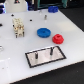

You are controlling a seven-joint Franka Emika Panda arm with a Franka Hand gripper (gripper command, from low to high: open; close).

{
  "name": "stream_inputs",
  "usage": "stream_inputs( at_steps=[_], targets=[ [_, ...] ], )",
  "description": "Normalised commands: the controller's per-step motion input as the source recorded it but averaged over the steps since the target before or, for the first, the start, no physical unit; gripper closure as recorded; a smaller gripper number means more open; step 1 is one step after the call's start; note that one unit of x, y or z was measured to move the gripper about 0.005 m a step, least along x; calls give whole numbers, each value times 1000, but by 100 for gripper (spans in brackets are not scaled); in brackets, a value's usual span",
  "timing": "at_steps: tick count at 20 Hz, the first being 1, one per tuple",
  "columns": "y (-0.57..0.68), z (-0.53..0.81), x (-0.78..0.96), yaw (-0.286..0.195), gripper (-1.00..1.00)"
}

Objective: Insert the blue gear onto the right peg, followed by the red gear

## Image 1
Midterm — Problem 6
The red plastic gear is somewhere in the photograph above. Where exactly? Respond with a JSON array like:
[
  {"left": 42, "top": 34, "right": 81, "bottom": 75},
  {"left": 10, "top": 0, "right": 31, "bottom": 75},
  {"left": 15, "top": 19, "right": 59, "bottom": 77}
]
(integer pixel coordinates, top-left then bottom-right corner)
[{"left": 52, "top": 34, "right": 64, "bottom": 44}]

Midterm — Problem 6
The metal peg base plate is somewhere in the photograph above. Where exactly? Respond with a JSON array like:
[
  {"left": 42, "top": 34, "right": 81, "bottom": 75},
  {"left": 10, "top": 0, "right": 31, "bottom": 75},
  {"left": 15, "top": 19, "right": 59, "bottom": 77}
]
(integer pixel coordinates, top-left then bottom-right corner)
[{"left": 26, "top": 46, "right": 66, "bottom": 68}]

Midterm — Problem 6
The small blue object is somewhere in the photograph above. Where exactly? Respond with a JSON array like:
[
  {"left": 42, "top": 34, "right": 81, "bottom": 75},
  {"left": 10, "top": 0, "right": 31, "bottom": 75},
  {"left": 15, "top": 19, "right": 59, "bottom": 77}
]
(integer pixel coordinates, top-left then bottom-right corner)
[{"left": 48, "top": 6, "right": 58, "bottom": 13}]

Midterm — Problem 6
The blue plastic gear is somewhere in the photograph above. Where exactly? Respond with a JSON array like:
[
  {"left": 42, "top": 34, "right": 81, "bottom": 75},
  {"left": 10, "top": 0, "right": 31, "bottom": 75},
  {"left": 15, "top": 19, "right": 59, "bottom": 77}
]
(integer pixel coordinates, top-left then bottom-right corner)
[{"left": 37, "top": 28, "right": 51, "bottom": 38}]

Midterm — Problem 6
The beige electrical connector block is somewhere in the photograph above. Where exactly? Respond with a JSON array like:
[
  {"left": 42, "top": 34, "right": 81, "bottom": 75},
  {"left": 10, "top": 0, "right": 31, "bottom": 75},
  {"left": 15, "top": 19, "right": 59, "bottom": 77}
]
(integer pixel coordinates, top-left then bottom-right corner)
[{"left": 12, "top": 18, "right": 24, "bottom": 37}]

